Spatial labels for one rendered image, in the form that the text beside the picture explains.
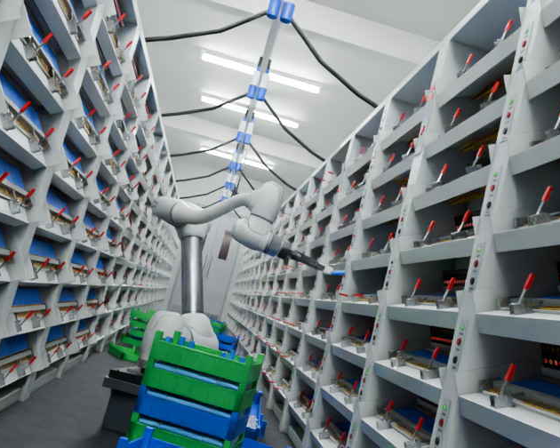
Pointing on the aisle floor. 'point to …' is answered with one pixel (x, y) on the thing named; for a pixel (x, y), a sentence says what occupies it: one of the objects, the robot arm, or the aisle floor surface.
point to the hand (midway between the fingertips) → (324, 268)
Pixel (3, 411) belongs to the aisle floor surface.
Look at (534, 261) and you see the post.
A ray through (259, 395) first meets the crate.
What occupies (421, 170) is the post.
